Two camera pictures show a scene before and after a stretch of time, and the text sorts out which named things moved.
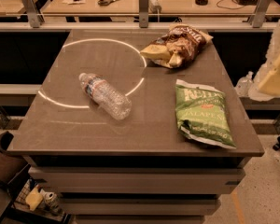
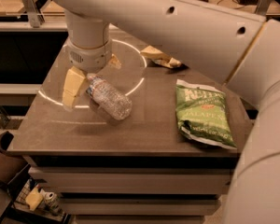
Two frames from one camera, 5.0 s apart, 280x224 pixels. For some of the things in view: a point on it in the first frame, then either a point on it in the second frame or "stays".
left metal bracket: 35,18 stays
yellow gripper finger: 275,83 -> 74,80
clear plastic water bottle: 106,96 stays
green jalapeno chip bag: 202,115 stays
